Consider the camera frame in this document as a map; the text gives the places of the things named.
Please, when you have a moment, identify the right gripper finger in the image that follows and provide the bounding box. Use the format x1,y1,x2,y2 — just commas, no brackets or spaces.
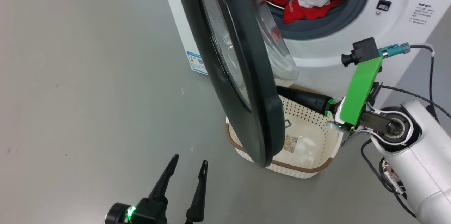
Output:
277,86,334,116

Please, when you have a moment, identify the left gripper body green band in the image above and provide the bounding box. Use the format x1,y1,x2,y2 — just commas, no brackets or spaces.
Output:
106,198,168,224

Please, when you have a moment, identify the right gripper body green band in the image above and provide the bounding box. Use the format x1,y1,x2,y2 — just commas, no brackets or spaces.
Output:
326,57,383,137

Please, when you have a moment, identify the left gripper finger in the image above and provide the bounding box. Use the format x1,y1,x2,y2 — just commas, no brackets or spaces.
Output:
148,154,179,203
186,160,208,223

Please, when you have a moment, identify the dark round glass washer door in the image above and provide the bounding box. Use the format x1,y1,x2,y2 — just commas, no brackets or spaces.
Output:
172,0,299,168

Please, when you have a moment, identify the cream perforated laundry basket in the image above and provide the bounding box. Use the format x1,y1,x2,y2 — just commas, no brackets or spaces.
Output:
225,85,344,179

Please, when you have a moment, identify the paper label inside basket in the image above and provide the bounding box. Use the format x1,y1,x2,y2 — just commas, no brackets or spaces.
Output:
283,134,299,153

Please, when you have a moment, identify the white front-load washing machine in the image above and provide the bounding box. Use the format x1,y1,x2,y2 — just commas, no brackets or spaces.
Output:
158,0,451,110

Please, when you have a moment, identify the grey rubber door gasket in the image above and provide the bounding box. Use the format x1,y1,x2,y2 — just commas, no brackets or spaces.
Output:
268,0,372,40

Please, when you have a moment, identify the blue energy label sticker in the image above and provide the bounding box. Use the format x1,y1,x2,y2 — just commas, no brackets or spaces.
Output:
186,51,208,75

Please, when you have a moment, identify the teal right camera connector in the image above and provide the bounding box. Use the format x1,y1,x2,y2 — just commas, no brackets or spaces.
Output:
379,43,411,58

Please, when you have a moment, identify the thin black right camera cable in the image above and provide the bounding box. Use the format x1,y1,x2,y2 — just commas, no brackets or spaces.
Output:
379,44,451,119

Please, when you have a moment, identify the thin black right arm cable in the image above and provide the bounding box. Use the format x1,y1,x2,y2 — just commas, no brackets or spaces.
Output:
360,139,418,218

